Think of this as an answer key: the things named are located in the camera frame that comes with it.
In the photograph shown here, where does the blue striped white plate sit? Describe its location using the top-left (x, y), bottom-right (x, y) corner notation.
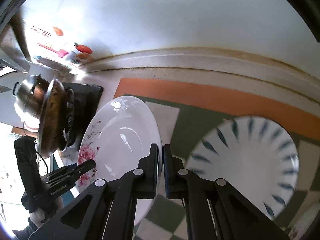
top-left (186, 116), bottom-right (299, 220)

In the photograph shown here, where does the white floral plate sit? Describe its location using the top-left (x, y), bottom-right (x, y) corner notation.
top-left (77, 95), bottom-right (163, 227)

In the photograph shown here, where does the stainless steel pot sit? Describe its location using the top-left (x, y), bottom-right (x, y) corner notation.
top-left (12, 74), bottom-right (49, 119)

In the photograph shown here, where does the black induction cooktop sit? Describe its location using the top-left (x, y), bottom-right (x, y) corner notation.
top-left (62, 82), bottom-right (104, 145)

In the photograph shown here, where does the green checkered table mat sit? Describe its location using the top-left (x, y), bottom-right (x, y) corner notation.
top-left (115, 78), bottom-right (319, 239)

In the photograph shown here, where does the pink toy utensil holder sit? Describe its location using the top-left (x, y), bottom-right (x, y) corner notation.
top-left (37, 43), bottom-right (69, 58)

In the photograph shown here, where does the tomato wall decoration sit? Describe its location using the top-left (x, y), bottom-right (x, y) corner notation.
top-left (74, 43), bottom-right (93, 54)

